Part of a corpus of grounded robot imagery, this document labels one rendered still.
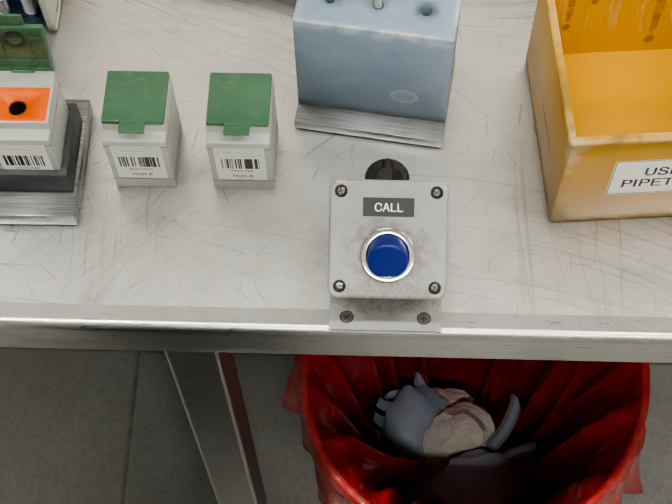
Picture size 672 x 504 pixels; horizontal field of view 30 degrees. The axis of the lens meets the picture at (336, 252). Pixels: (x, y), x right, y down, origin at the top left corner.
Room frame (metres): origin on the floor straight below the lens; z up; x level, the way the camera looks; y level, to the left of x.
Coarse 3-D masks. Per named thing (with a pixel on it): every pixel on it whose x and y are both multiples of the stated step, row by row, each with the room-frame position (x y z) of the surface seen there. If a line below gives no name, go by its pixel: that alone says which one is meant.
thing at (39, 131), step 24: (0, 72) 0.46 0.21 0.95; (48, 72) 0.46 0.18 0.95; (0, 96) 0.44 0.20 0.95; (24, 96) 0.44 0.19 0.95; (48, 96) 0.44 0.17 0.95; (0, 120) 0.42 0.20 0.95; (24, 120) 0.42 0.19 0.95; (48, 120) 0.42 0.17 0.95; (0, 144) 0.41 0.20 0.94; (24, 144) 0.41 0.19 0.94; (48, 144) 0.41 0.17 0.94; (0, 168) 0.41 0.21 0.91; (24, 168) 0.41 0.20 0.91; (48, 168) 0.41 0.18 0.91
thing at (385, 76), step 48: (336, 0) 0.49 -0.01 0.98; (384, 0) 0.49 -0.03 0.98; (432, 0) 0.49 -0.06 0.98; (336, 48) 0.47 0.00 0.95; (384, 48) 0.46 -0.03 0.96; (432, 48) 0.46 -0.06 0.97; (336, 96) 0.47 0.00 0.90; (384, 96) 0.46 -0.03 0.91; (432, 96) 0.46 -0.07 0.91; (432, 144) 0.44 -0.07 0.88
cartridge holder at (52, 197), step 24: (72, 120) 0.45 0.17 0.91; (72, 144) 0.43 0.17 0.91; (72, 168) 0.42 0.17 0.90; (0, 192) 0.41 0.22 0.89; (24, 192) 0.41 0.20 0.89; (48, 192) 0.41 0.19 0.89; (72, 192) 0.41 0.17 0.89; (0, 216) 0.39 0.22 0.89; (24, 216) 0.39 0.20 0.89; (48, 216) 0.39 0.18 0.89; (72, 216) 0.39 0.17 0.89
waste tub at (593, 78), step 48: (576, 0) 0.51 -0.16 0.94; (624, 0) 0.51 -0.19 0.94; (528, 48) 0.51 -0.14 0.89; (576, 48) 0.51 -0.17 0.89; (624, 48) 0.51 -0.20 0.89; (576, 96) 0.47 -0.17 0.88; (624, 96) 0.47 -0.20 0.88; (576, 144) 0.38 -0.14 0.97; (624, 144) 0.38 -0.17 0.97; (576, 192) 0.38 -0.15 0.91; (624, 192) 0.38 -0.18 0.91
